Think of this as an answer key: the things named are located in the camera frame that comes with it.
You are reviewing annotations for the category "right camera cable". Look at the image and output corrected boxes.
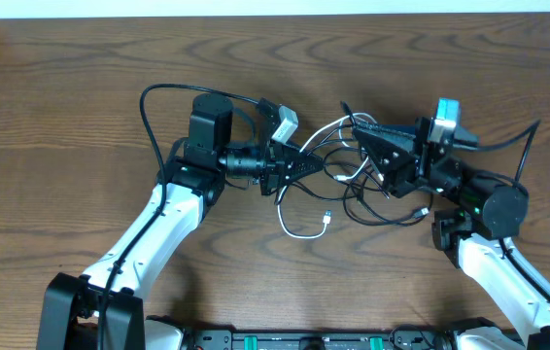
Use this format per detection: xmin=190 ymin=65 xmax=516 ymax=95
xmin=449 ymin=119 xmax=550 ymax=327

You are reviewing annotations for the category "left camera cable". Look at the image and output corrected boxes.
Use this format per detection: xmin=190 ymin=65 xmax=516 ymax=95
xmin=94 ymin=83 xmax=261 ymax=350

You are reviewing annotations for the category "camera cable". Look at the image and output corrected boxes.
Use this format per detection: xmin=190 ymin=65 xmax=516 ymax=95
xmin=94 ymin=83 xmax=261 ymax=350
xmin=449 ymin=119 xmax=550 ymax=327

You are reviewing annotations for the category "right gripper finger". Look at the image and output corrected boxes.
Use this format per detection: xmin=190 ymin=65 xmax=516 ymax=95
xmin=352 ymin=122 xmax=416 ymax=140
xmin=356 ymin=133 xmax=416 ymax=193

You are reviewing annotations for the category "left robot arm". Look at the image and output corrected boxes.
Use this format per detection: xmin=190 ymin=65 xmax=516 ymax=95
xmin=37 ymin=92 xmax=322 ymax=349

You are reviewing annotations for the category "black cable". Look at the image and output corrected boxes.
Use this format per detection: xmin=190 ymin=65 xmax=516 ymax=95
xmin=274 ymin=100 xmax=435 ymax=228

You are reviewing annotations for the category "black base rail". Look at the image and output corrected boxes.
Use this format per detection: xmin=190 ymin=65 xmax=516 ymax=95
xmin=143 ymin=315 xmax=529 ymax=350

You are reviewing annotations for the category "white cable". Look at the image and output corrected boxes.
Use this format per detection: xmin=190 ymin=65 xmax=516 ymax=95
xmin=276 ymin=112 xmax=378 ymax=240

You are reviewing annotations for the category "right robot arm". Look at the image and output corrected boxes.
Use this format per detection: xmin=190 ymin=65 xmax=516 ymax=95
xmin=352 ymin=117 xmax=550 ymax=349

